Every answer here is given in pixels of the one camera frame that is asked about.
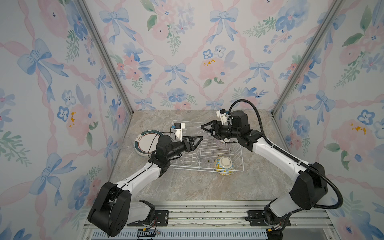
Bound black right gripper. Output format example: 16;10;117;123
201;121;241;141

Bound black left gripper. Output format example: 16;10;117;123
165;136;202;162

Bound clear faceted glass back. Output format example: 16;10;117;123
195;125;211;138

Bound clear faceted glass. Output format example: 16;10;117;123
202;156;215;169
195;125;211;138

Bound white plate dark underside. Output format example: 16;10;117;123
134;130;164;157

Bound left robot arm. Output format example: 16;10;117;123
87;136;204;237

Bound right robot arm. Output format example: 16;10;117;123
201;110;328;231

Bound clear faceted glass front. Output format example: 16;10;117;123
202;156;215;169

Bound purple striped bowl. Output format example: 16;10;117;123
216;140;231;150

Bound blue yellow patterned bowl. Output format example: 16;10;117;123
214;156;234;176

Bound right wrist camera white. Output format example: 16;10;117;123
216;109;229;126

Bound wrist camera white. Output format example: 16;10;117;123
172;122;185;141
216;109;229;126

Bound white wire dish rack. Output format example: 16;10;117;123
171;120;244;176

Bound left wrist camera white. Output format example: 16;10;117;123
172;122;185;141

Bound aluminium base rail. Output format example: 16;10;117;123
79;200;341;240

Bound black corrugated cable conduit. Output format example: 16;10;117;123
228;99;344;210

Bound right aluminium corner post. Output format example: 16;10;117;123
270;0;345;117

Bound aluminium corner post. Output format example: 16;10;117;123
74;0;134;116
270;0;345;117

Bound left aluminium corner post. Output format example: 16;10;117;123
74;0;134;116

